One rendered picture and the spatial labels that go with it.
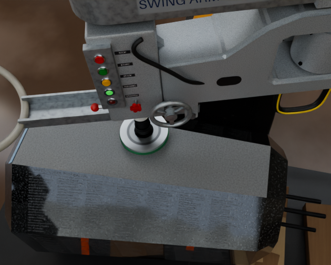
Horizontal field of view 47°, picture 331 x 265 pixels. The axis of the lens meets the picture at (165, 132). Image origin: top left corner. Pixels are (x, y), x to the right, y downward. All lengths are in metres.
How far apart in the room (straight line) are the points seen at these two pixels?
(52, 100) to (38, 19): 2.22
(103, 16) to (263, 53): 0.50
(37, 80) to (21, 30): 0.64
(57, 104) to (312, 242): 1.58
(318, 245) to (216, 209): 0.90
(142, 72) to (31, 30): 2.53
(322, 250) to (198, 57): 1.49
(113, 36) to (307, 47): 0.63
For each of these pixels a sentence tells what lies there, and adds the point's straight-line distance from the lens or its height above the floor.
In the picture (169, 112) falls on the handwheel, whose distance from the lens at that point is 1.29.
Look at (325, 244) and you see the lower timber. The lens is 2.38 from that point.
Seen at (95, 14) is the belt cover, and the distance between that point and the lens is 1.05.
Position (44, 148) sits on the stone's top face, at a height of 0.82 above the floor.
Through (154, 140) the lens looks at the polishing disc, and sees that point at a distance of 1.63.
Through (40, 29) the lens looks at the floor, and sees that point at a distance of 3.64.
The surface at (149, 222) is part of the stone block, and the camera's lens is 1.68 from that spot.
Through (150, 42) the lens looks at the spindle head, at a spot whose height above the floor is 1.50.
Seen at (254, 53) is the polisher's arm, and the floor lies 1.40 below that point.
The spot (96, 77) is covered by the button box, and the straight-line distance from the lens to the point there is 1.19.
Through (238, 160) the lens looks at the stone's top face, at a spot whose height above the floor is 0.82.
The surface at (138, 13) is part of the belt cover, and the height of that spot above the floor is 1.61.
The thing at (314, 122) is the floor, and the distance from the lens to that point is 2.86.
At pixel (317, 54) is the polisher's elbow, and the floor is 1.34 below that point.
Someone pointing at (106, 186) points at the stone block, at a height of 0.79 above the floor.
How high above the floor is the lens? 2.27
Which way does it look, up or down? 58 degrees down
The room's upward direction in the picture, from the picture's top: 7 degrees counter-clockwise
